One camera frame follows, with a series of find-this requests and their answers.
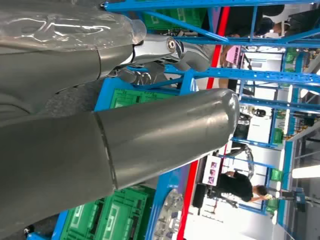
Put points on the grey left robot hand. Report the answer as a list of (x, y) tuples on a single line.
[(149, 139)]

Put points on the blue metal shelf rack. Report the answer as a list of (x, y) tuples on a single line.
[(250, 75), (175, 5), (275, 104)]

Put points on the silver wheel cover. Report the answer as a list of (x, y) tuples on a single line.
[(170, 215)]

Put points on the white photo display board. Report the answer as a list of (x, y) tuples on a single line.
[(212, 170)]

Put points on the pink box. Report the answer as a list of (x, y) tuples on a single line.
[(233, 54)]

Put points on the blue lift machine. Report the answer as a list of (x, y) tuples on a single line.
[(299, 198)]

